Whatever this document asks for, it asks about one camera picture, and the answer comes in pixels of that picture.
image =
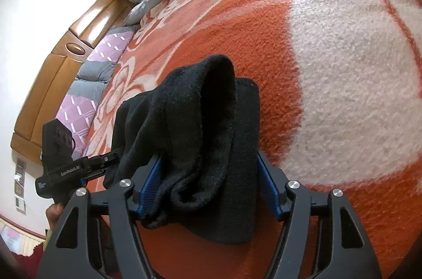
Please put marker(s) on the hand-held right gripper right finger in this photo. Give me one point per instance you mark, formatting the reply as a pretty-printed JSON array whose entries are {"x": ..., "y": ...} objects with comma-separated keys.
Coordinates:
[{"x": 268, "y": 188}]

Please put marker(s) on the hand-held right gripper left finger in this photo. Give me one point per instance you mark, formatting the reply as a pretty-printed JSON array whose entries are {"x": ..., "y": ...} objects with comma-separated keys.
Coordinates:
[{"x": 150, "y": 191}]

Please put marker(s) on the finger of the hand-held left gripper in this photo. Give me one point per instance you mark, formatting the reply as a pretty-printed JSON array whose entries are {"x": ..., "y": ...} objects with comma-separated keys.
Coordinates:
[{"x": 105, "y": 159}]

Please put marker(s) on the black pants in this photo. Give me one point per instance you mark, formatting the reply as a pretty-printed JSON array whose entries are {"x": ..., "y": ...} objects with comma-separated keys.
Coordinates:
[{"x": 197, "y": 134}]

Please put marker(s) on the person's left hand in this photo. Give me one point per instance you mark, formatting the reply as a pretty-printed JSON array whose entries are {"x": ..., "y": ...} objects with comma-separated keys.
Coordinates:
[{"x": 53, "y": 214}]

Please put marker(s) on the pink grey quilted pillow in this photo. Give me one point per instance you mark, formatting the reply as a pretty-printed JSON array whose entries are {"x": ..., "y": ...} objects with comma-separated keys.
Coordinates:
[
  {"x": 110, "y": 47},
  {"x": 75, "y": 111}
]

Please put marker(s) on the wooden headboard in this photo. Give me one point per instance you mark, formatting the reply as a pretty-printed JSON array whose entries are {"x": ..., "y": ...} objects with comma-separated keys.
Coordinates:
[{"x": 56, "y": 74}]

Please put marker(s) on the orange floral blanket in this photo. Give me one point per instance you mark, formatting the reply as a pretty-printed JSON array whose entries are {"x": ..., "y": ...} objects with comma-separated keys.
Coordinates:
[{"x": 263, "y": 35}]

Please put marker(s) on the white wall switch panel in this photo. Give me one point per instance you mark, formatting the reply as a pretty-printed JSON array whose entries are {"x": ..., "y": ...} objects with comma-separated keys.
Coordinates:
[{"x": 19, "y": 183}]

